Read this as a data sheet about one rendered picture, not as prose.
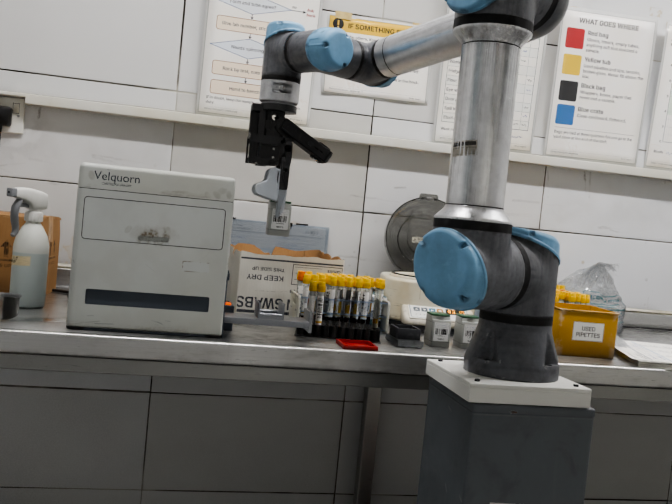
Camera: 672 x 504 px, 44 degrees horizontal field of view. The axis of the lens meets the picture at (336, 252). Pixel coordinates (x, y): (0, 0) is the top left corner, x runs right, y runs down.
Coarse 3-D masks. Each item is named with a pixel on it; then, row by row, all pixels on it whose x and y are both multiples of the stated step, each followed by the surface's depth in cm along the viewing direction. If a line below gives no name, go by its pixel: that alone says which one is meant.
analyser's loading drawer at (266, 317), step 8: (256, 304) 160; (280, 304) 160; (256, 312) 159; (264, 312) 162; (272, 312) 162; (280, 312) 159; (304, 312) 164; (312, 312) 158; (224, 320) 155; (232, 320) 155; (240, 320) 155; (248, 320) 155; (256, 320) 156; (264, 320) 156; (272, 320) 156; (280, 320) 157; (288, 320) 158; (296, 320) 159; (304, 320) 160; (312, 320) 158; (304, 328) 162
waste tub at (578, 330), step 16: (560, 304) 187; (576, 304) 188; (560, 320) 174; (576, 320) 174; (592, 320) 175; (608, 320) 176; (560, 336) 174; (576, 336) 175; (592, 336) 175; (608, 336) 176; (560, 352) 174; (576, 352) 175; (592, 352) 176; (608, 352) 176
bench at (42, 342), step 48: (0, 336) 141; (48, 336) 143; (96, 336) 145; (144, 336) 148; (240, 336) 158; (288, 336) 164; (384, 336) 177; (624, 336) 219; (336, 384) 158; (384, 384) 160; (624, 384) 168
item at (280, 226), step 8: (272, 208) 156; (288, 208) 156; (272, 216) 156; (280, 216) 156; (288, 216) 157; (272, 224) 156; (280, 224) 156; (288, 224) 157; (272, 232) 156; (280, 232) 156; (288, 232) 157
